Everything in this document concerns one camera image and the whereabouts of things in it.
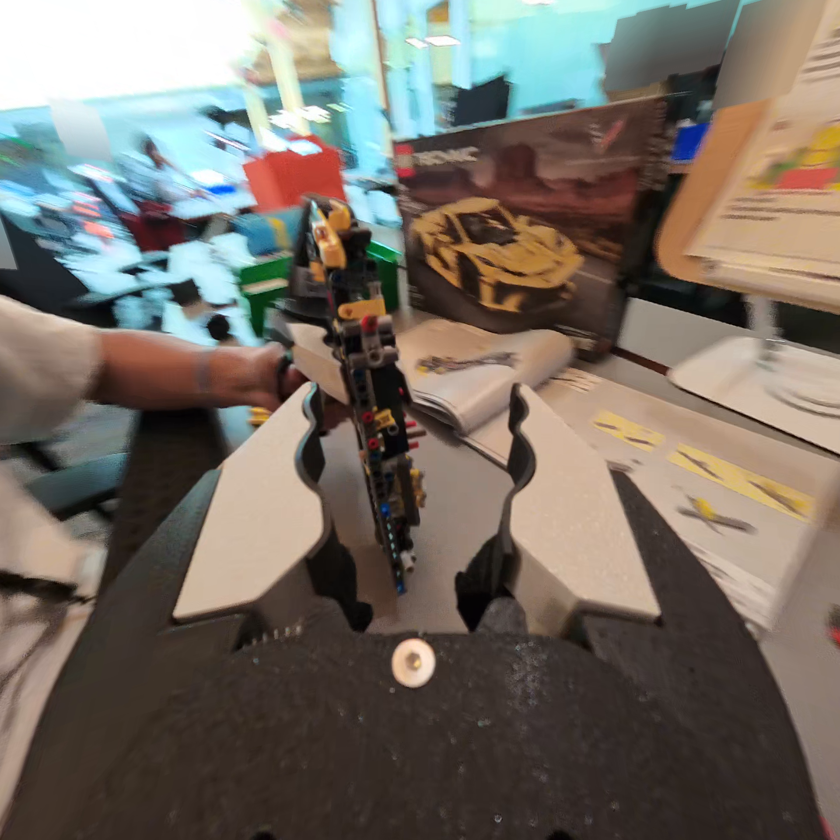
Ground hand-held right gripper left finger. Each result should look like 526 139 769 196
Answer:
172 382 371 632

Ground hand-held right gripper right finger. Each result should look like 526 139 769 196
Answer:
455 382 662 634

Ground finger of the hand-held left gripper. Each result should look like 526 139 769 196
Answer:
287 320 352 406

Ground black yellow lego car chassis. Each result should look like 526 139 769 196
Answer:
308 195 431 597

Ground person's left forearm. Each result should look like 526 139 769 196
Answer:
92 327 224 411

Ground lego instruction sheet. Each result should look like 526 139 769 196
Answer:
469 367 821 637

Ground open lego instruction booklet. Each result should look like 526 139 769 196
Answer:
394 319 578 437

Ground lego set box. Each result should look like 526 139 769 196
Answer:
392 95 670 362

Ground person's left hand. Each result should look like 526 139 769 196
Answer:
220 341 309 413

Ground green box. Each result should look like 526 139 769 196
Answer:
239 239 401 329

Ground red box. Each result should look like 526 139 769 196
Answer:
243 138 347 214

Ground white clipboard stand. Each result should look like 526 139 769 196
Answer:
668 294 840 455

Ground black monitor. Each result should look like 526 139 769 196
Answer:
453 75 513 127

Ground person's white shirt torso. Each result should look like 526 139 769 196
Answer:
0 295 109 598

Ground printed instruction page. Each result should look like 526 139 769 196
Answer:
682 0 840 283

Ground blue box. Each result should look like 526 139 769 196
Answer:
672 121 711 162

